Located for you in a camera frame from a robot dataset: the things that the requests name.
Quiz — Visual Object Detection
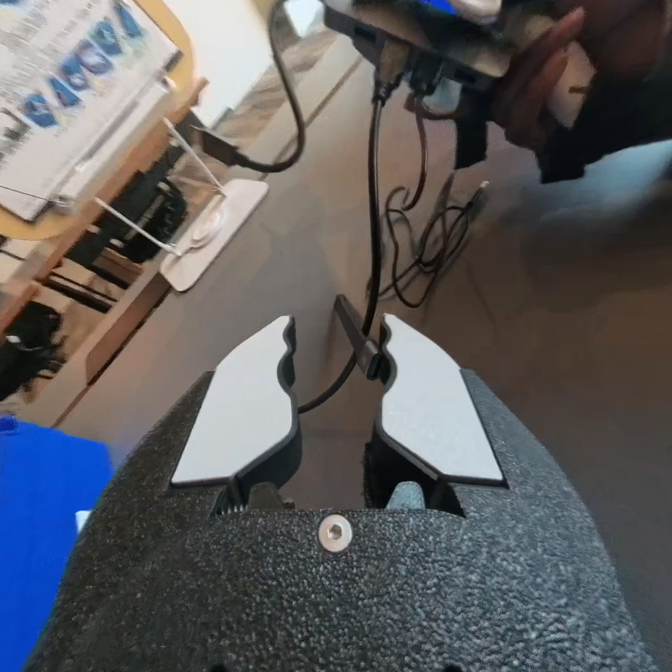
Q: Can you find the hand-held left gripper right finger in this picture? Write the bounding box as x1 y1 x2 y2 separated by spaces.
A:
373 313 507 487

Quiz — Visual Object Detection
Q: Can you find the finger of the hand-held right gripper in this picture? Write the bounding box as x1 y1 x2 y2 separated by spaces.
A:
452 0 507 22

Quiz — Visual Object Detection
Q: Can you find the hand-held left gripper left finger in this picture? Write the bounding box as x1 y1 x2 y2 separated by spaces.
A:
170 315 303 490

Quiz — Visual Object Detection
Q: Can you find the grey slim usb hub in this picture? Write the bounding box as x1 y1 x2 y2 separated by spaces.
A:
322 0 526 93

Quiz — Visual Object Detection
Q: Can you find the thin black cable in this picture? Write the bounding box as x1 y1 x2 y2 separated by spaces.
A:
378 95 492 310

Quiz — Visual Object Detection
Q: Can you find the black braided hub cable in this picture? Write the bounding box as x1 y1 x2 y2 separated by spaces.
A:
189 0 308 175

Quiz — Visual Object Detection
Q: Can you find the blue plastic bin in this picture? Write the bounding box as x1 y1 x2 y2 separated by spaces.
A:
0 415 114 672

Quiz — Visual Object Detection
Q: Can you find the person's right hand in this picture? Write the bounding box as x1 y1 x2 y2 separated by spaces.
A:
492 0 672 148

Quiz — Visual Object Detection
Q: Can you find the black office chair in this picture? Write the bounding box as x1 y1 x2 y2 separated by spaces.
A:
0 300 66 402

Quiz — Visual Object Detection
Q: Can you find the instruction sheet on stand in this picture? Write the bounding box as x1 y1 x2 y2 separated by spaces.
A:
0 0 208 244

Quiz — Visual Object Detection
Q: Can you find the printed paper sheet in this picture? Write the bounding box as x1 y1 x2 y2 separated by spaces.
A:
0 0 181 223

